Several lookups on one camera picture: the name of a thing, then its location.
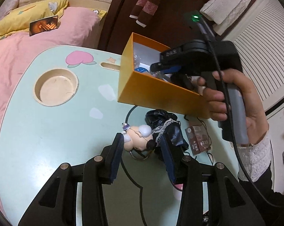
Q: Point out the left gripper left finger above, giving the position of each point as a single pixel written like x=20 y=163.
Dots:
x=104 y=167

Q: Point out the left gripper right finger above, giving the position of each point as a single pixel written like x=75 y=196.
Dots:
x=181 y=168

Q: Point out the brown snack packet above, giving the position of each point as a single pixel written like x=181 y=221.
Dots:
x=198 y=139

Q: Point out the doll with black dress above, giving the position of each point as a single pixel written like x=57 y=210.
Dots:
x=140 y=141

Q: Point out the orange cardboard box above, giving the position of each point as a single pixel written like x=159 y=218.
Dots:
x=144 y=90

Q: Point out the white lace sleeve forearm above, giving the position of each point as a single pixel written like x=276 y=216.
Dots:
x=256 y=158

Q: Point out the dark wooden door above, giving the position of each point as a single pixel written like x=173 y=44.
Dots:
x=168 y=26

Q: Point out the white knitted sweater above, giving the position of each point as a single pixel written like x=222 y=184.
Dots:
x=223 y=12

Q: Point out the maroon pink striped scarf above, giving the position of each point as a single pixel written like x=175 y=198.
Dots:
x=144 y=10

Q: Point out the white louvered closet door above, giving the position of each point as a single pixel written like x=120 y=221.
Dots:
x=259 y=39

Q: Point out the pink bed blanket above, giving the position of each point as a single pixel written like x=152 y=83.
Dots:
x=78 y=26

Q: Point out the yellow pillow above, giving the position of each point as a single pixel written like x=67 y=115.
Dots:
x=20 y=18

